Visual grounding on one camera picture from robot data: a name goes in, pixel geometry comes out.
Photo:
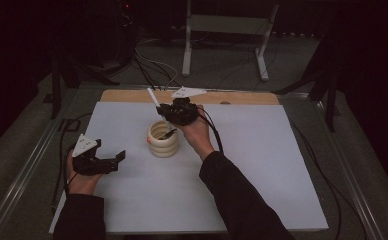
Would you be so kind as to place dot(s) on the person's left hand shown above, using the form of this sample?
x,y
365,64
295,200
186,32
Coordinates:
x,y
80,183

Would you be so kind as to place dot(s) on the person's right hand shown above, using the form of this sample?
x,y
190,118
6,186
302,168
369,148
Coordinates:
x,y
197,135

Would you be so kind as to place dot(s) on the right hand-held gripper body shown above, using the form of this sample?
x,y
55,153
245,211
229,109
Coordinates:
x,y
182,111

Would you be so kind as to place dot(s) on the dark equipment with red light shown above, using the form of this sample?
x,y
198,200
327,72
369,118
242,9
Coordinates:
x,y
127,20

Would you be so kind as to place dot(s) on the aluminium floor rail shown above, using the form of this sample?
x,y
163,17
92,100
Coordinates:
x,y
22,180
348,173

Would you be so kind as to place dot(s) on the white pen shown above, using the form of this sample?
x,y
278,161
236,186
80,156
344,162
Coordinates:
x,y
152,95

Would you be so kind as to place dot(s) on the white metal stand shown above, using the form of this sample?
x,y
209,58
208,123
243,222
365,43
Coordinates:
x,y
228,24

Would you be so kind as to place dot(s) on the black tripod stand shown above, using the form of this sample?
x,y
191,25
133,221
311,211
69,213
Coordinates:
x,y
330,100
65,71

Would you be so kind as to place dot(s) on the black pen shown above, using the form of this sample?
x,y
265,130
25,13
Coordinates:
x,y
169,134

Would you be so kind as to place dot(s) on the white table sheet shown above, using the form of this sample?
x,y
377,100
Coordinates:
x,y
265,160

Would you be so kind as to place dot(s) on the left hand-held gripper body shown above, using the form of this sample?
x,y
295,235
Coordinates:
x,y
88,165

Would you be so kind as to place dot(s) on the cream ringed pen holder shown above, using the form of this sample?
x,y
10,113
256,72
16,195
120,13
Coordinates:
x,y
162,148

